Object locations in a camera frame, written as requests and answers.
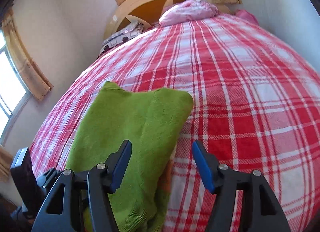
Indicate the green knit sweater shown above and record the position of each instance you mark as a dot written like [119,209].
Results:
[140,126]

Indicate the grey patterned pillow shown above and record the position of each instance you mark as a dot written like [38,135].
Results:
[125,30]

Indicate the yellow side curtain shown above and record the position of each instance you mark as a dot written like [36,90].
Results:
[27,61]
[5,161]

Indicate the cream wooden headboard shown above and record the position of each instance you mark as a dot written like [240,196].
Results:
[120,14]

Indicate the red plaid bed sheet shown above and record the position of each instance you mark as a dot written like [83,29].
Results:
[237,84]

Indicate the pink floral pillow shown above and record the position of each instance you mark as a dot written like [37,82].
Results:
[190,10]

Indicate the white pillow with black squares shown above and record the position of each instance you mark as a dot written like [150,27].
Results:
[117,41]

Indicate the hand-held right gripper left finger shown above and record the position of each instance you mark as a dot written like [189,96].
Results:
[122,167]

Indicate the pink cloth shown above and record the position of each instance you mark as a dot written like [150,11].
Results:
[246,16]

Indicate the side window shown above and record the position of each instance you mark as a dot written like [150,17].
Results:
[11,84]

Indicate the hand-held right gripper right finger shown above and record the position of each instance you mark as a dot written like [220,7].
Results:
[203,167]

